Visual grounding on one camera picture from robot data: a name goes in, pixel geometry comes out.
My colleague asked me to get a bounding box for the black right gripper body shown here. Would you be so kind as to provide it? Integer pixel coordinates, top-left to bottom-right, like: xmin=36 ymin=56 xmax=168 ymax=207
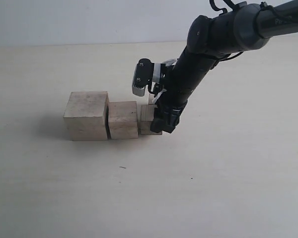
xmin=155 ymin=47 xmax=219 ymax=121

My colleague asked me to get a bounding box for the medium small wooden cube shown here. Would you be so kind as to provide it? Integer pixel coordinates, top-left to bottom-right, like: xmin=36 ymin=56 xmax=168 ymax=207
xmin=139 ymin=104 xmax=162 ymax=135

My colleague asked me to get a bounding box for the smallest wooden cube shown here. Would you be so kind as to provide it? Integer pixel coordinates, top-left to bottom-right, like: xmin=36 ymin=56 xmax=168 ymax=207
xmin=148 ymin=94 xmax=155 ymax=105

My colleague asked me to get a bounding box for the second largest wooden cube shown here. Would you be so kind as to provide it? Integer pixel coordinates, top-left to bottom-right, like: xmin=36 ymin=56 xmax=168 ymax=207
xmin=108 ymin=101 xmax=139 ymax=140

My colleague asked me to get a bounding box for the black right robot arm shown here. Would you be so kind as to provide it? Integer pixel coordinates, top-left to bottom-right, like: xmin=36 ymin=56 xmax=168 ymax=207
xmin=150 ymin=0 xmax=298 ymax=133

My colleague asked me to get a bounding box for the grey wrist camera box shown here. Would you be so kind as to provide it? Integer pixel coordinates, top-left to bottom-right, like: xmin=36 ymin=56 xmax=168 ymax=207
xmin=132 ymin=58 xmax=162 ymax=97

